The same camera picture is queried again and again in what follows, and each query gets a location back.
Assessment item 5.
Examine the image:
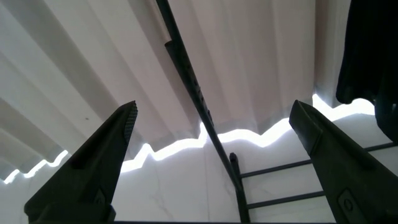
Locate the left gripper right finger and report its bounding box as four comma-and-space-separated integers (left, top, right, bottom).
288, 99, 398, 224

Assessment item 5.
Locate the black garment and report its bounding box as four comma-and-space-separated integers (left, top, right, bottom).
335, 0, 398, 142

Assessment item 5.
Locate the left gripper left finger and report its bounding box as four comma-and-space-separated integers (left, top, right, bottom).
24, 100, 139, 224

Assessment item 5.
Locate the white curtain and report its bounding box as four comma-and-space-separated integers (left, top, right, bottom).
0, 0, 352, 182

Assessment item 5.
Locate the black clothes rack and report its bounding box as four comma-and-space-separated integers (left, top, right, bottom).
155, 0, 398, 223

